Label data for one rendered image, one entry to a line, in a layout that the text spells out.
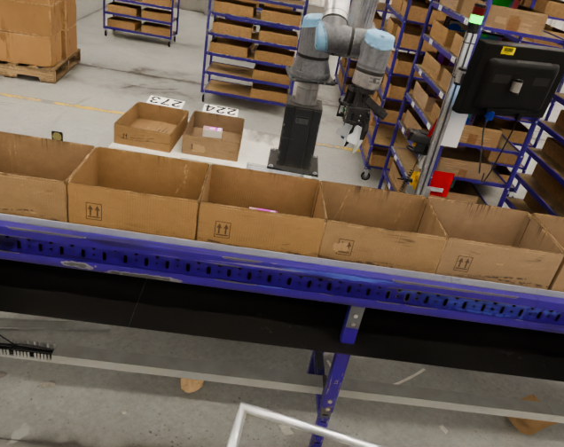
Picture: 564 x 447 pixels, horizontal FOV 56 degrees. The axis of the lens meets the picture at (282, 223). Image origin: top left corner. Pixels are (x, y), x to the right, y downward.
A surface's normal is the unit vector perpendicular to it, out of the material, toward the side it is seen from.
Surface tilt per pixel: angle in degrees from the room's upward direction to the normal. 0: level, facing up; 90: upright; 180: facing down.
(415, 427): 0
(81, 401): 0
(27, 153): 90
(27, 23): 89
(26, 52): 89
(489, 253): 90
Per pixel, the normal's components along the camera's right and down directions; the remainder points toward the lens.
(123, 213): 0.00, 0.51
